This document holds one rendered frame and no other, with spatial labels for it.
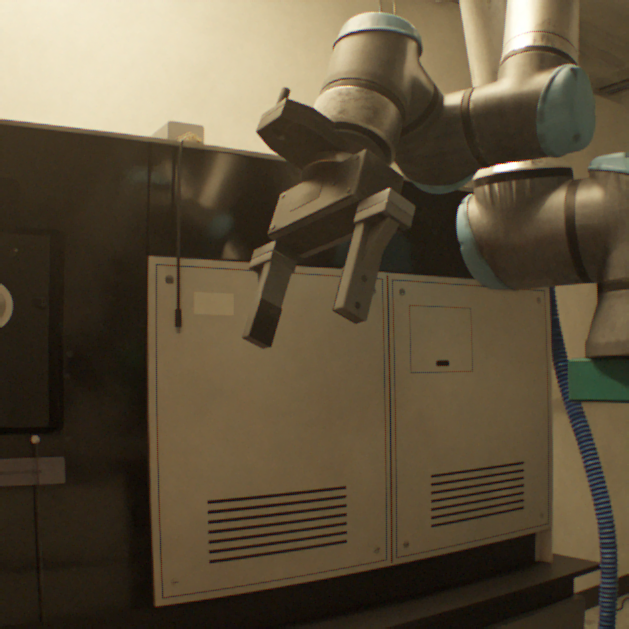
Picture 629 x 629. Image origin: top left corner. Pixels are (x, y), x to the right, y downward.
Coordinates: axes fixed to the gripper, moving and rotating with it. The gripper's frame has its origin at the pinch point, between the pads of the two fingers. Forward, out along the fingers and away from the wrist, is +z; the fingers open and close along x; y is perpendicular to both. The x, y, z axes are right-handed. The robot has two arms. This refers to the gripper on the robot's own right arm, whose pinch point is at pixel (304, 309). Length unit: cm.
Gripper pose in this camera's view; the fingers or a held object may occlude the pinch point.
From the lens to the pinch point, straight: 64.9
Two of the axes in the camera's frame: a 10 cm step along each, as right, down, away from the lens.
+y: 7.6, 4.3, 4.9
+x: -6.0, 1.9, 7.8
